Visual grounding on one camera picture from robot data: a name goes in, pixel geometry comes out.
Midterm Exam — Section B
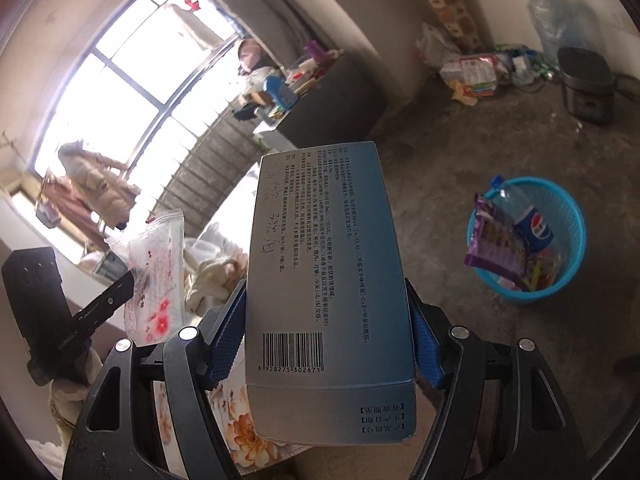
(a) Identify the black rice cooker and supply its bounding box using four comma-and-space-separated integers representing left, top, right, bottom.
557, 46, 617, 126

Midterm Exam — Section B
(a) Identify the purple snack packet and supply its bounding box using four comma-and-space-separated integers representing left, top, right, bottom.
463, 193, 532, 282

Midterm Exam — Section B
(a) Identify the metal railing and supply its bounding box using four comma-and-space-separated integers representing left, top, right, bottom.
100, 105, 262, 242

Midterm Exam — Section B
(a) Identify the beige puffer coat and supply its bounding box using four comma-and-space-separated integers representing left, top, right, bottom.
57, 141, 144, 229

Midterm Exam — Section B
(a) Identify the pile of printed packets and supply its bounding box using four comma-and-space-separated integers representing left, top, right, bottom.
440, 50, 502, 107

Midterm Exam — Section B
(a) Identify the large window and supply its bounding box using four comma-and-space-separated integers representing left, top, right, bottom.
32, 0, 242, 177

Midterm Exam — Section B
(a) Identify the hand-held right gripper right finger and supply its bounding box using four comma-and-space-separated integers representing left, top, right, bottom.
405, 279, 584, 480

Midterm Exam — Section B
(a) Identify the blue plastic basket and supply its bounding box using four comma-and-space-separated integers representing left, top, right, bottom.
466, 175, 587, 307

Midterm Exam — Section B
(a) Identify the blue detergent bottle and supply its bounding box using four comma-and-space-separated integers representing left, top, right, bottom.
265, 77, 297, 112

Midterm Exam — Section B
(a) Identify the tall patterned cardboard box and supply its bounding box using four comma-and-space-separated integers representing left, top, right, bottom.
400, 0, 494, 54

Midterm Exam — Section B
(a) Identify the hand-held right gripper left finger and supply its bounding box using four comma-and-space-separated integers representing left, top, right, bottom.
61, 279, 248, 480

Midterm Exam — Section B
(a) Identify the grey cabinet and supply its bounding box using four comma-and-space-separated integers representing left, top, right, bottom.
254, 52, 382, 162

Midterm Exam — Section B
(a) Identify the large clear water jug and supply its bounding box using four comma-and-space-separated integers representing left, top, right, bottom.
528, 0, 589, 69

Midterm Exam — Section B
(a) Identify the pink coat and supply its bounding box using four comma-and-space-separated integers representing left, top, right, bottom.
37, 175, 102, 232

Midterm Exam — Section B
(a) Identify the cream cloth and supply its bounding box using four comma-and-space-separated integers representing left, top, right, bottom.
186, 255, 250, 317

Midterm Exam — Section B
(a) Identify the hanging white garment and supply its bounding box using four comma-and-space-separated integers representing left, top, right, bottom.
165, 2, 227, 49

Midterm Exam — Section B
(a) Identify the white plastic bag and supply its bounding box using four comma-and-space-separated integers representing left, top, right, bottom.
416, 22, 452, 69

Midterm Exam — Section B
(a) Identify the grey blue medicine box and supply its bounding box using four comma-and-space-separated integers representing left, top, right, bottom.
243, 140, 419, 446

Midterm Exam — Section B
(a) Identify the brown cloth bundle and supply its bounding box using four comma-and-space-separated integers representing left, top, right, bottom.
237, 37, 277, 74

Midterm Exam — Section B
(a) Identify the clear floral plastic bag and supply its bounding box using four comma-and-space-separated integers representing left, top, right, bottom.
122, 209, 187, 346

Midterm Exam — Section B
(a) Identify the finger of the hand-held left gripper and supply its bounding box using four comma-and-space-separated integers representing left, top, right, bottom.
69, 268, 143, 342

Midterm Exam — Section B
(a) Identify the cola plastic bottle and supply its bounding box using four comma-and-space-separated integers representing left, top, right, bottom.
492, 179, 557, 254

